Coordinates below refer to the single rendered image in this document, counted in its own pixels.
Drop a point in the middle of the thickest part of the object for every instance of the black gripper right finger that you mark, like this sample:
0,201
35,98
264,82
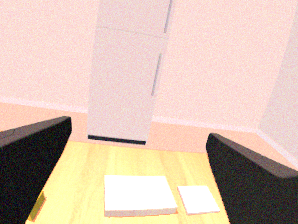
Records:
253,188

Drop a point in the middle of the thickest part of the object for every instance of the yellow flat block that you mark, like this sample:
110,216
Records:
37,206

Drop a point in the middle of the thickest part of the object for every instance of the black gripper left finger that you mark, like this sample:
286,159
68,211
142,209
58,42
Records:
28,156

